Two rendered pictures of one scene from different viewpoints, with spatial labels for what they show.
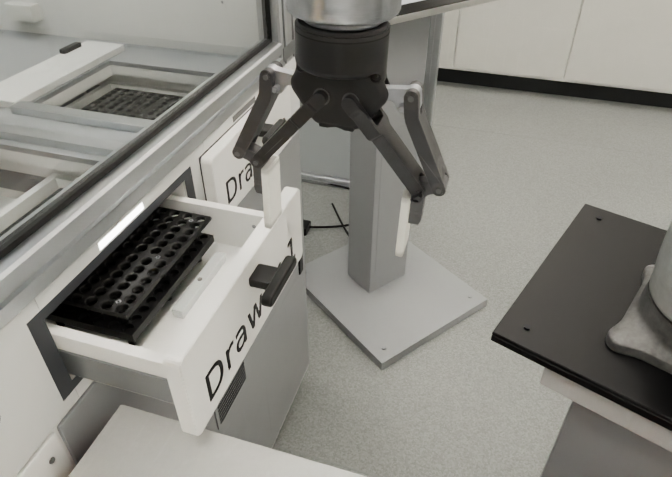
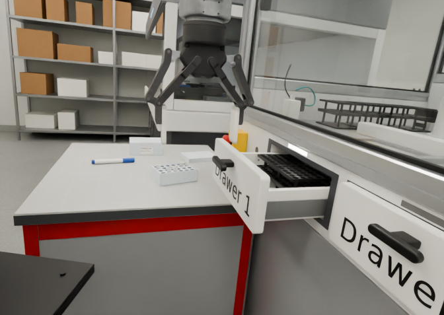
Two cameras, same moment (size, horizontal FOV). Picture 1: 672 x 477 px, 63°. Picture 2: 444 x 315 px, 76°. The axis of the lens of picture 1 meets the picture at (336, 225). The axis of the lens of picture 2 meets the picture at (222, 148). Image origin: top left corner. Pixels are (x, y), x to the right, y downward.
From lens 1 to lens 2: 0.96 m
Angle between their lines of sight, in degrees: 119
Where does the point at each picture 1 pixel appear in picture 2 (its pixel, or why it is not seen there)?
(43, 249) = (277, 121)
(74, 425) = not seen: hidden behind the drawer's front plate
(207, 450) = (216, 200)
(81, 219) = (287, 126)
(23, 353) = (265, 144)
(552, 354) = (46, 261)
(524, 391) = not seen: outside the picture
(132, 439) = not seen: hidden behind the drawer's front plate
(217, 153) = (347, 185)
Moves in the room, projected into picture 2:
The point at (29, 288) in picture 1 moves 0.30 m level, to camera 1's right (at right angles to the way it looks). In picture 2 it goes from (271, 127) to (167, 131)
